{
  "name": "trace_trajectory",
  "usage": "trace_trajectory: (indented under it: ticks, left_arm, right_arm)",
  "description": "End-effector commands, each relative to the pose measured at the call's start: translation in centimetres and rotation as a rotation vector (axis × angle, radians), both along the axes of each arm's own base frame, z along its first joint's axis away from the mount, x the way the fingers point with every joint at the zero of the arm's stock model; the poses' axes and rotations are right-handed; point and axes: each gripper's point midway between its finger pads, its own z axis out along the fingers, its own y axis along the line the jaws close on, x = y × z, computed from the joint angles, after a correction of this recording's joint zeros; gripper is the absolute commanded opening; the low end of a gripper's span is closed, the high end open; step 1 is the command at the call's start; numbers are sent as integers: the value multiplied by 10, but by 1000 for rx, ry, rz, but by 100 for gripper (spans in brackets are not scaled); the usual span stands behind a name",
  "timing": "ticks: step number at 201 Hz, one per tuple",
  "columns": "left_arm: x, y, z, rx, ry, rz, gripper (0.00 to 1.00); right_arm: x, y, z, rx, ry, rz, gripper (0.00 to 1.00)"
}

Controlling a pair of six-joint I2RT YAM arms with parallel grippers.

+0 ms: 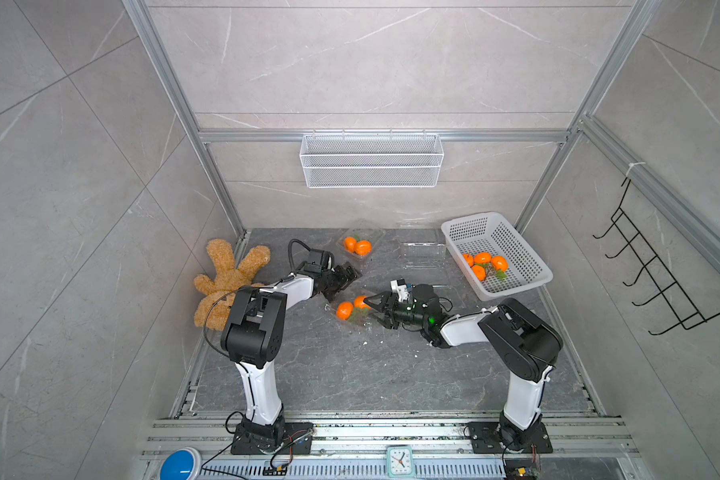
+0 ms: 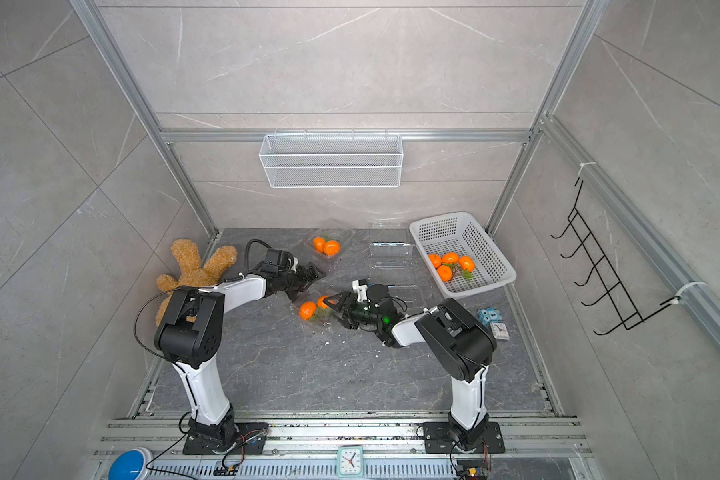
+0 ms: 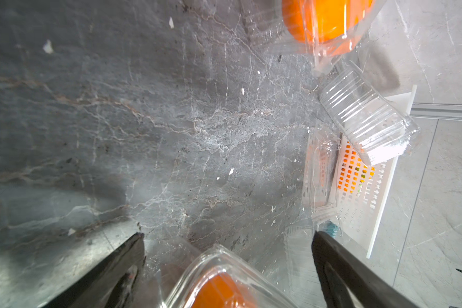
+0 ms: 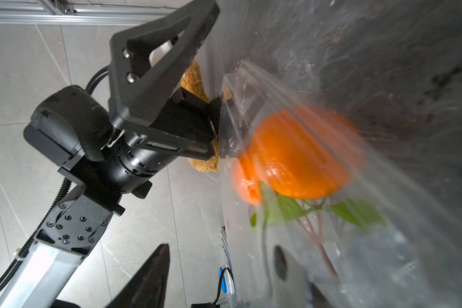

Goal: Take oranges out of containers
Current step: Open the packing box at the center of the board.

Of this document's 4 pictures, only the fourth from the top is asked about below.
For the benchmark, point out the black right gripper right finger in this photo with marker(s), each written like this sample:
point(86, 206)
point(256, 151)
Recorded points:
point(317, 299)

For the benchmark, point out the orange five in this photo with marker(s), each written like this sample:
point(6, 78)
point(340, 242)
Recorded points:
point(305, 153)

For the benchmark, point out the clear plastic container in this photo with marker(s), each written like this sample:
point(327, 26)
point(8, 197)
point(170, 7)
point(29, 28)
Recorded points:
point(322, 212)

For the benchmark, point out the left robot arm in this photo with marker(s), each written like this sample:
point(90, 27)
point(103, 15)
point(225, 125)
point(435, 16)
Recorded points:
point(182, 208)

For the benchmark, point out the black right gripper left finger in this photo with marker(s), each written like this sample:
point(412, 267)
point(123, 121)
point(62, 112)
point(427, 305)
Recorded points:
point(147, 288)

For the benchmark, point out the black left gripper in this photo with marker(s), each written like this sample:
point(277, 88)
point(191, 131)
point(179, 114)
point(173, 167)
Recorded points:
point(147, 63)

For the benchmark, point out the orange six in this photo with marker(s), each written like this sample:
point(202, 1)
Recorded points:
point(244, 180)

